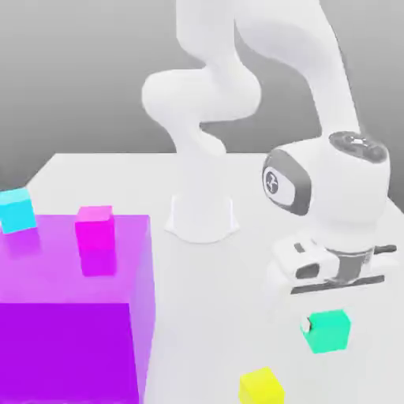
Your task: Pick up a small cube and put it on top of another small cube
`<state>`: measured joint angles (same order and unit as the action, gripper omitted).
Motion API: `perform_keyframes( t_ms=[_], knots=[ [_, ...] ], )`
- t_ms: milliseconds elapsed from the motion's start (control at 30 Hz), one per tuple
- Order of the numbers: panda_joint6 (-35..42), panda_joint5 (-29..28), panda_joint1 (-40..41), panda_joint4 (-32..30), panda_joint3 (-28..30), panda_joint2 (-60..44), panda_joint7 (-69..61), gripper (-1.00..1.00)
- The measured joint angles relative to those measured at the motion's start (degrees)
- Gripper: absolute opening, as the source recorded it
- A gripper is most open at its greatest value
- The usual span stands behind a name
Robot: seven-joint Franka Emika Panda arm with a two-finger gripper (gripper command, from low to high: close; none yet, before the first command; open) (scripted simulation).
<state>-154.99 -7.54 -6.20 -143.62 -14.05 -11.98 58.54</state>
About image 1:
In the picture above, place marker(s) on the small cyan cube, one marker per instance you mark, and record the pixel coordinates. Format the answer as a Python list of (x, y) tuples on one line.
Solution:
[(17, 211)]

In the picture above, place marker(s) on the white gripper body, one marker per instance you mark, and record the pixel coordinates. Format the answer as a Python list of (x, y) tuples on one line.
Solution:
[(334, 300)]

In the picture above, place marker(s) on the small green cube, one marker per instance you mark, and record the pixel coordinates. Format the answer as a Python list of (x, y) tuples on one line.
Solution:
[(329, 333)]

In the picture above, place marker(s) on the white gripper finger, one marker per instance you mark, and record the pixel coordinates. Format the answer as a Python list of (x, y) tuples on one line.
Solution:
[(305, 325)]

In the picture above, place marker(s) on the small magenta cube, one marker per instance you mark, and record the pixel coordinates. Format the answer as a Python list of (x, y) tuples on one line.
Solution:
[(94, 233)]

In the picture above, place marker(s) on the large purple box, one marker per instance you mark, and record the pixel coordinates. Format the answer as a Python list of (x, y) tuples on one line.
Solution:
[(63, 347)]

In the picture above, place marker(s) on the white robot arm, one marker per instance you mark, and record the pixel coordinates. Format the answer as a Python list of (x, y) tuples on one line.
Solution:
[(328, 195)]

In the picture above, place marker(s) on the small yellow cube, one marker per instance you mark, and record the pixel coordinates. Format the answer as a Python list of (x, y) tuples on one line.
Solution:
[(260, 388)]

